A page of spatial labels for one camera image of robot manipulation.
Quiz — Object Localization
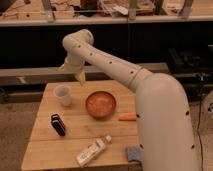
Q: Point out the blue sponge cloth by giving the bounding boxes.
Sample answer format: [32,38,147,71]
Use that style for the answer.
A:
[126,146,141,162]

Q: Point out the orange bowl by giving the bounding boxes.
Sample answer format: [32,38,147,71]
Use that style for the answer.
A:
[85,91,116,119]

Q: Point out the orange carrot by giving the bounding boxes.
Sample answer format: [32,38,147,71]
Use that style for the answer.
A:
[118,115,136,121]

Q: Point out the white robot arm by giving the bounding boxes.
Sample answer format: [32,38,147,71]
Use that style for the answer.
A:
[62,29,200,171]

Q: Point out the wooden table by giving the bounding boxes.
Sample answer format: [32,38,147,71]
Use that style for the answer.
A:
[21,81,142,171]

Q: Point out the background shelf bench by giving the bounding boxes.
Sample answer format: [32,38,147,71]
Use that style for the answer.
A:
[0,0,213,27]

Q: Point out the translucent plastic cup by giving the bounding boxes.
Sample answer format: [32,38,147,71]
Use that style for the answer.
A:
[53,85,71,107]

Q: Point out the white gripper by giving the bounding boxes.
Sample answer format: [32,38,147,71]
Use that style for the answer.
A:
[59,57,86,86]

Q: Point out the black whiteboard eraser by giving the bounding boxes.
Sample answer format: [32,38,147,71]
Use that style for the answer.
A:
[51,114,66,136]

